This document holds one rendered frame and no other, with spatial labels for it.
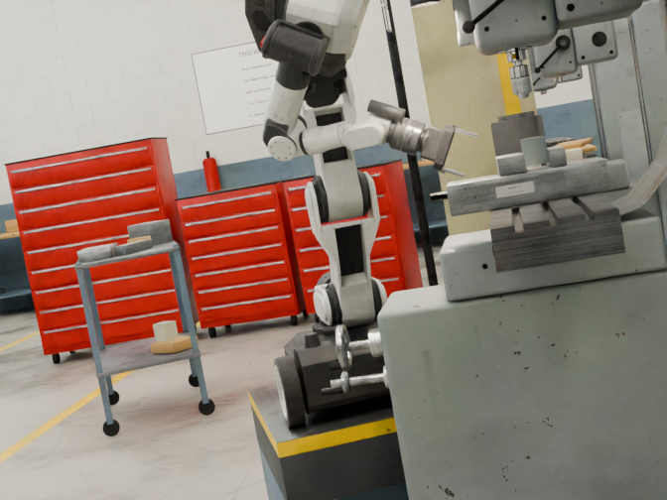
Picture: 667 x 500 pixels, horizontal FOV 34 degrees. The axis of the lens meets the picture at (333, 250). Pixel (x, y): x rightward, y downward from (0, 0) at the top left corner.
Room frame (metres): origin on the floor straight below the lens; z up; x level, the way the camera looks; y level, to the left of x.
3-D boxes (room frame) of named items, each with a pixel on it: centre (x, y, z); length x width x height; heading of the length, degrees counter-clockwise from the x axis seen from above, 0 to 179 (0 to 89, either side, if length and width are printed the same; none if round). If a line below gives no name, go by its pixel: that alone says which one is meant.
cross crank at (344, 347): (2.68, -0.02, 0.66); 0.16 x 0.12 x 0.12; 80
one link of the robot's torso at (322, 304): (3.35, -0.02, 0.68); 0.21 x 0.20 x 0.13; 9
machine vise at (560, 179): (2.43, -0.45, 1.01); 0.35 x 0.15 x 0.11; 82
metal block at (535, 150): (2.43, -0.48, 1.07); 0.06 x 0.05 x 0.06; 172
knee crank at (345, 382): (2.83, -0.01, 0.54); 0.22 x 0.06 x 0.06; 80
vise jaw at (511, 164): (2.44, -0.43, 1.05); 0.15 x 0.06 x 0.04; 172
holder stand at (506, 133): (2.96, -0.55, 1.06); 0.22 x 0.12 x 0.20; 164
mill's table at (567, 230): (2.55, -0.50, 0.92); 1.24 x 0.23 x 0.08; 170
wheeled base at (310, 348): (3.32, -0.03, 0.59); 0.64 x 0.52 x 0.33; 9
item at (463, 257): (2.60, -0.51, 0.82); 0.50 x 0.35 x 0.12; 80
